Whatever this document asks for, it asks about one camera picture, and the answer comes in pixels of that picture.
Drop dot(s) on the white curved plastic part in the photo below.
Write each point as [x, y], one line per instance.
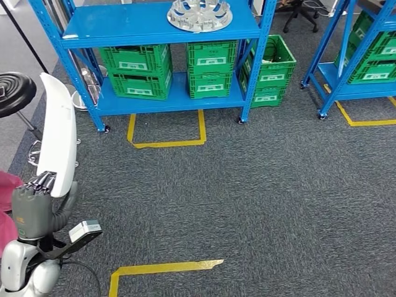
[59, 135]

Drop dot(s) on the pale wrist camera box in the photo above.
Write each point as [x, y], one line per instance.
[83, 229]

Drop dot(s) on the yellow floor tape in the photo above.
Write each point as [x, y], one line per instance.
[365, 122]
[161, 268]
[168, 143]

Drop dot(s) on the blue metal shelf rack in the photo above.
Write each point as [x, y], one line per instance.
[340, 88]
[139, 22]

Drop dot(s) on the chrome stanchion post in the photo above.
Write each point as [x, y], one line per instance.
[88, 86]

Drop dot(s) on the silver wheel hubcap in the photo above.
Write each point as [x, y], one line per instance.
[199, 20]

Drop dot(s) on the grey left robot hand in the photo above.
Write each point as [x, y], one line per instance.
[31, 217]

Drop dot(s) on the black round stool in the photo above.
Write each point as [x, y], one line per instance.
[15, 92]

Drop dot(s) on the black office chair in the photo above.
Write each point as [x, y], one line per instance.
[298, 12]

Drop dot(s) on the person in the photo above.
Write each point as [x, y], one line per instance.
[6, 192]

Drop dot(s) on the green plastic crate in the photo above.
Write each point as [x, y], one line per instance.
[267, 98]
[272, 69]
[210, 86]
[374, 74]
[380, 45]
[139, 88]
[212, 57]
[133, 59]

